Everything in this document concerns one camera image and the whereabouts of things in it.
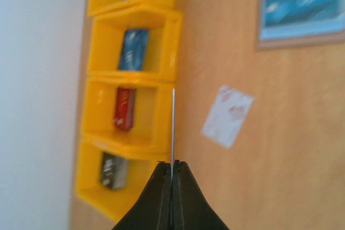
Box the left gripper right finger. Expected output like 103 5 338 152
171 160 228 230

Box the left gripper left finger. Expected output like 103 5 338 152
113 162 171 230

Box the grey credit card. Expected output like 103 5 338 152
170 88 176 182

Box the red card stack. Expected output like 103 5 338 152
113 87 136 131

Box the blue card stack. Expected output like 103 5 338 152
118 29 149 71

